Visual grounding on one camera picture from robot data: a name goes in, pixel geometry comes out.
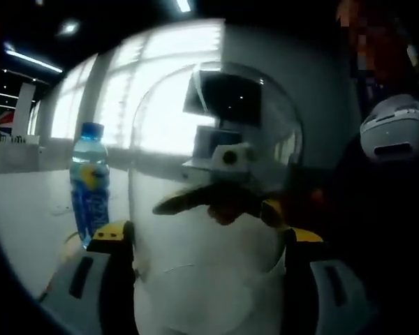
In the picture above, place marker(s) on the blue Mizone drink bottle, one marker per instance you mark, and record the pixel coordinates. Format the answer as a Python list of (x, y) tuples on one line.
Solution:
[(89, 195)]

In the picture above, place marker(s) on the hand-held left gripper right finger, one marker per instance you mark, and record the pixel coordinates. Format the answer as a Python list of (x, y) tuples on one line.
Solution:
[(335, 300)]

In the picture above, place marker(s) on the black monitor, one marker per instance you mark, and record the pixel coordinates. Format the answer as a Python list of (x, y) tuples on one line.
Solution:
[(227, 94)]

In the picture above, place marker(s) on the long ceiling light strip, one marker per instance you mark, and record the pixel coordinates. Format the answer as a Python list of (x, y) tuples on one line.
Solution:
[(183, 5), (35, 60)]

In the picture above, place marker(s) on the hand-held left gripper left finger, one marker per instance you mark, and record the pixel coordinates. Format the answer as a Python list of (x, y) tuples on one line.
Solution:
[(90, 293)]

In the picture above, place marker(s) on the white window blinds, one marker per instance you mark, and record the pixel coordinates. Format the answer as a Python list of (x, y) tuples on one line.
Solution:
[(143, 52)]

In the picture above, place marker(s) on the grey laptop on stand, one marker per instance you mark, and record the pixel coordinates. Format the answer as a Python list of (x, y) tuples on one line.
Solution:
[(209, 143)]

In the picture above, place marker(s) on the white chest device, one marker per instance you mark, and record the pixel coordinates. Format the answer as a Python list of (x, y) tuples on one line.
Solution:
[(391, 132)]

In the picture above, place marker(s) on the person's clothed torso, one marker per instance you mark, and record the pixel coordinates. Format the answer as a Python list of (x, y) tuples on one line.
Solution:
[(370, 216)]

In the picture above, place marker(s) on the round wooden base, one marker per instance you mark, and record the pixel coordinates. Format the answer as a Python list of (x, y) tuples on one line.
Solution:
[(67, 253)]

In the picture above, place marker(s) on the red blue wall banner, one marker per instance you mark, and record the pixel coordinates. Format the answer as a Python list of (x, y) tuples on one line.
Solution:
[(3, 123)]

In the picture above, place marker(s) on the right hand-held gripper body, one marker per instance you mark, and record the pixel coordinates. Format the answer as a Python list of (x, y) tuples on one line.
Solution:
[(230, 158)]

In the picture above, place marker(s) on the round ceiling light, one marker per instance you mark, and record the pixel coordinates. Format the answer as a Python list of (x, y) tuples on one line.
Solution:
[(69, 28)]

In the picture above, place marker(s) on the clear glass dome cover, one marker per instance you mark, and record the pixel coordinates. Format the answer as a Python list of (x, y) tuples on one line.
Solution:
[(160, 139)]

